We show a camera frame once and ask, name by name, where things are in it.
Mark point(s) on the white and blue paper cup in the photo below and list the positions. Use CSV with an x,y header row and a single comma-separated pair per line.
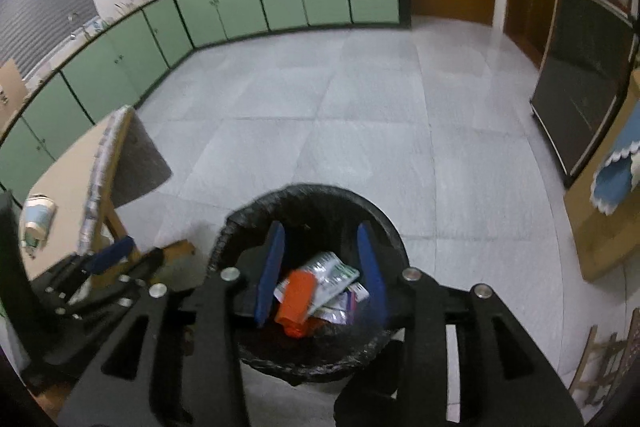
x,y
39,219

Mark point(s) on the metal faucet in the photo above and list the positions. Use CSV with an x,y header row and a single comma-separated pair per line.
x,y
74,24

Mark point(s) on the blue cloth with white trim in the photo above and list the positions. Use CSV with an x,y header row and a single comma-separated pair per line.
x,y
615,179

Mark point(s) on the wooden folding rack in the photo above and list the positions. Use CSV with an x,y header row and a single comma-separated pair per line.
x,y
607,357

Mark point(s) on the bin with black bag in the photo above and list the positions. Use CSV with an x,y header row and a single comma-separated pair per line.
x,y
310,207

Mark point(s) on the table with beige cloth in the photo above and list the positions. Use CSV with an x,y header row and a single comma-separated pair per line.
x,y
70,177

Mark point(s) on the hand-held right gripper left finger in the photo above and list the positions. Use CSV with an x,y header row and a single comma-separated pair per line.
x,y
270,277

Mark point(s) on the orange foam fruit net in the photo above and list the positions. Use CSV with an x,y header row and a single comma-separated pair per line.
x,y
297,302

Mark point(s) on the brown cardboard sheet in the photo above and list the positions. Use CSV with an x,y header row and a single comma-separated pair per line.
x,y
11,87

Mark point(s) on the wooden side cabinet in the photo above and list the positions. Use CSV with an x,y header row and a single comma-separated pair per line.
x,y
605,237

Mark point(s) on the wooden table frame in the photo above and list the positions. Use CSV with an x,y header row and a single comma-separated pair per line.
x,y
117,227

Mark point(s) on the silver and green packet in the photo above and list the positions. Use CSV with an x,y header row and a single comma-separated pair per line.
x,y
330,272

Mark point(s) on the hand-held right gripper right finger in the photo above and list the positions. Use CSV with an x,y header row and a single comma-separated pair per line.
x,y
372,272

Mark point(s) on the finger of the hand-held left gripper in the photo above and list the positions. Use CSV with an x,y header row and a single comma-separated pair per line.
x,y
149,263
112,254

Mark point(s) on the black framed board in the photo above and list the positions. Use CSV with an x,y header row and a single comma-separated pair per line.
x,y
580,67

